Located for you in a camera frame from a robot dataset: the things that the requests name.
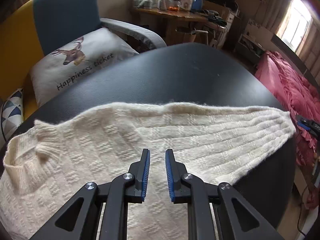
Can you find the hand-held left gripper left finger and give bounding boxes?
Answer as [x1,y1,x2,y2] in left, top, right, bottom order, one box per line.
[30,148,151,240]

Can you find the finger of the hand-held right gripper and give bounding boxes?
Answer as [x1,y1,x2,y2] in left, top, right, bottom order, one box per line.
[296,114,320,137]

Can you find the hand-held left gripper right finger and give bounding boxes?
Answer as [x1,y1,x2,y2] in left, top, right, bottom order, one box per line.
[165,148,285,240]

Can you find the cream knit sweater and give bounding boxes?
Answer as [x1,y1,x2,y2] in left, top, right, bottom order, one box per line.
[0,101,297,240]

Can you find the pink ruffled bed cover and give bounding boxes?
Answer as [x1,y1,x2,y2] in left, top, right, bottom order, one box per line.
[254,50,320,209]

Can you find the bright glass window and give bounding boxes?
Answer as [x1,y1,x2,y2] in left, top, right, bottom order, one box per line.
[275,0,313,53]

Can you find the patterned beige curtain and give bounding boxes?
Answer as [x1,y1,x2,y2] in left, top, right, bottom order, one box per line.
[260,0,295,32]

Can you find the deer print pillow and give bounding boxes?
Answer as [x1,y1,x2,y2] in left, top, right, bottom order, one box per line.
[29,27,139,107]

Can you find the white stool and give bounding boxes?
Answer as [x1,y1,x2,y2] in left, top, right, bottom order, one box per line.
[191,29,218,48]

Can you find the geometric print pillow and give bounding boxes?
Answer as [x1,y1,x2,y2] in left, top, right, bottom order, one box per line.
[0,88,24,130]

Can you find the wooden desk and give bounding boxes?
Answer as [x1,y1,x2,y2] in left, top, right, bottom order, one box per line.
[130,5,228,48]

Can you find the glass jars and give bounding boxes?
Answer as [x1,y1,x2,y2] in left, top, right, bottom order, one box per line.
[132,0,153,9]

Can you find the grey yellow blue sofa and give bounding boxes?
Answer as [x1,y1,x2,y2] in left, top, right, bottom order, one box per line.
[0,0,167,120]

